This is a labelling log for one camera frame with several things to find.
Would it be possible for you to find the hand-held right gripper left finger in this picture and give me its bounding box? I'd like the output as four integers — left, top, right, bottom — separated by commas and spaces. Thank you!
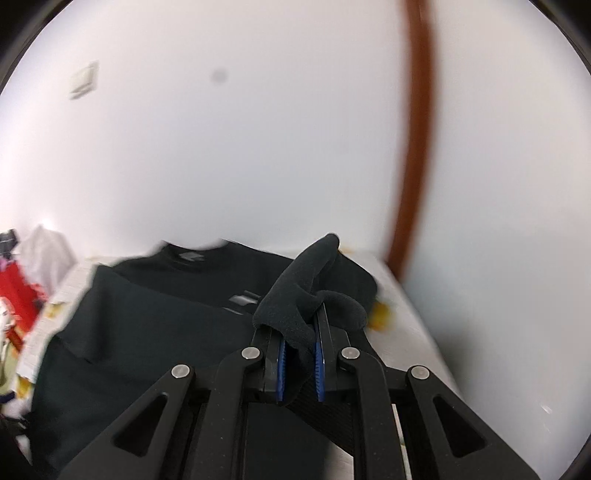
58, 323, 290, 480

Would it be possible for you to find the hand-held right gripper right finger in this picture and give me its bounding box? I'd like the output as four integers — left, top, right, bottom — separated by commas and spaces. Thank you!
313, 305, 542, 480

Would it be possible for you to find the black shirt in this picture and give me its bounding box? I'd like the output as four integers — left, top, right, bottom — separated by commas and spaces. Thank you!
28, 233, 380, 480

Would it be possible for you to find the fruit print tablecloth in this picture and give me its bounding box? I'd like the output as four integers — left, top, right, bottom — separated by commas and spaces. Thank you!
16, 248, 467, 480

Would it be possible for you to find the white plastic bag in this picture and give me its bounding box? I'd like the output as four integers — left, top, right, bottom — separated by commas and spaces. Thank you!
17, 225, 78, 298

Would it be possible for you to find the red bag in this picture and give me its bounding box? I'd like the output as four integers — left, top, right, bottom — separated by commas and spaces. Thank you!
0, 258, 48, 348

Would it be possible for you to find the brown wooden door frame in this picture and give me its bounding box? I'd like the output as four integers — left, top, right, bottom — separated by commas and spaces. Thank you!
385, 0, 440, 278

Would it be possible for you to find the white wall switch plate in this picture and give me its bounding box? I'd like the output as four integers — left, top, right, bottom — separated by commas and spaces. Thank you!
68, 61, 100, 101

